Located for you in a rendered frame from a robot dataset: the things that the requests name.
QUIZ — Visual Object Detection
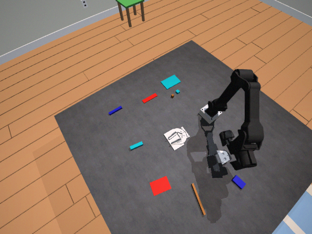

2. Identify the blue rectangular block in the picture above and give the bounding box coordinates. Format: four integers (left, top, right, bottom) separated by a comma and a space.
232, 175, 246, 189

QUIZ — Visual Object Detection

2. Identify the red rectangular plate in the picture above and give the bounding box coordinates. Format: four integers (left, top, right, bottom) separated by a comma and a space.
150, 176, 171, 196

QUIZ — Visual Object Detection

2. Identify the cyan flat rectangular plate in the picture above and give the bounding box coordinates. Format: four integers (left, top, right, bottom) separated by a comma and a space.
161, 75, 181, 89

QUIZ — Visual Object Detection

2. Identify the cyan rectangular bar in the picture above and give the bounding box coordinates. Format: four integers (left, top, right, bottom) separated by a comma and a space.
130, 141, 143, 150

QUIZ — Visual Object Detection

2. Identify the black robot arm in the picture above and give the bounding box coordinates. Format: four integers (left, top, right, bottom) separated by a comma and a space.
205, 69, 264, 168

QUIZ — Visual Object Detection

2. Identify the red flat bar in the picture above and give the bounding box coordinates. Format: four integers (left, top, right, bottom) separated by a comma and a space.
142, 93, 157, 103

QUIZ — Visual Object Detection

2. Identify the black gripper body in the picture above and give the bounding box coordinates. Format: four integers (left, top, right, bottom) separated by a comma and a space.
219, 130, 244, 171

